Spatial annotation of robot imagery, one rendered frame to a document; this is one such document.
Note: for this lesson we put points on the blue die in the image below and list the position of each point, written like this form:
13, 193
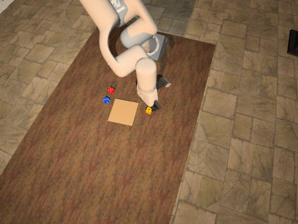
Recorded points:
106, 100

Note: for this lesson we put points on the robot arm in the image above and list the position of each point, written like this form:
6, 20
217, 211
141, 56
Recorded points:
108, 14

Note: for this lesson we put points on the yellow die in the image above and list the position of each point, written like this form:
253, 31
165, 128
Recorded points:
149, 110

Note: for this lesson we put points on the red die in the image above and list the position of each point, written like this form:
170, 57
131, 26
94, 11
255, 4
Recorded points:
111, 90

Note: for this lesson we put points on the peach flat mat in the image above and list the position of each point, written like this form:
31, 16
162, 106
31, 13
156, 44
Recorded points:
123, 112

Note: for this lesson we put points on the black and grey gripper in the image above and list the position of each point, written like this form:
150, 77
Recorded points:
149, 98

